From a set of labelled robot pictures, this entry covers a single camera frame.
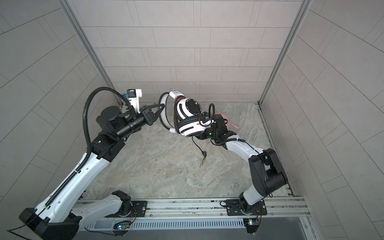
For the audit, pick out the left circuit board green led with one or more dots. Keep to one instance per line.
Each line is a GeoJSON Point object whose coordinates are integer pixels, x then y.
{"type": "Point", "coordinates": [122, 226]}

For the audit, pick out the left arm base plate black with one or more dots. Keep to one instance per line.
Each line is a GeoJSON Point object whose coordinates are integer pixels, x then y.
{"type": "Point", "coordinates": [139, 208]}

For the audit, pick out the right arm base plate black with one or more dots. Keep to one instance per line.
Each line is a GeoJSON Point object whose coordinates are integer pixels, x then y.
{"type": "Point", "coordinates": [237, 207]}

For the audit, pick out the pink headphones with cable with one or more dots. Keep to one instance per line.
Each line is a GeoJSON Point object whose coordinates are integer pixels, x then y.
{"type": "Point", "coordinates": [228, 124]}

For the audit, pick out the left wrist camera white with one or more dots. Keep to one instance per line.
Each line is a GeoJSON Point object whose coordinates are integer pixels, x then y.
{"type": "Point", "coordinates": [134, 96]}

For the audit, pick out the white black headphones with cable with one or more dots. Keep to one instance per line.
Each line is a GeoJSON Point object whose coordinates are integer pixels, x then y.
{"type": "Point", "coordinates": [189, 120]}

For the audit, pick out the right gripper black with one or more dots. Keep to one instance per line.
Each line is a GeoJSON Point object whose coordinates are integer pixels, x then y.
{"type": "Point", "coordinates": [202, 135]}

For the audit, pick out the right circuit board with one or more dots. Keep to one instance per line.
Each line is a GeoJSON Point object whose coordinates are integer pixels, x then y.
{"type": "Point", "coordinates": [251, 225]}

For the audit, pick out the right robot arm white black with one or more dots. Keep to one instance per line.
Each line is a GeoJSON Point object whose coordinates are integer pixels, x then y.
{"type": "Point", "coordinates": [266, 170]}

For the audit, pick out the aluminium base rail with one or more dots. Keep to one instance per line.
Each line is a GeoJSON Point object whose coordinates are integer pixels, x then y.
{"type": "Point", "coordinates": [190, 214]}

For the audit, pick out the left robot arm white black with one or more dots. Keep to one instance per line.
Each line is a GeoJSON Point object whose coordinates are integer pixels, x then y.
{"type": "Point", "coordinates": [56, 217]}

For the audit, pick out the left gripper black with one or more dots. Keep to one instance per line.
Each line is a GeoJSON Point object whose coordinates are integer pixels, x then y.
{"type": "Point", "coordinates": [148, 119]}

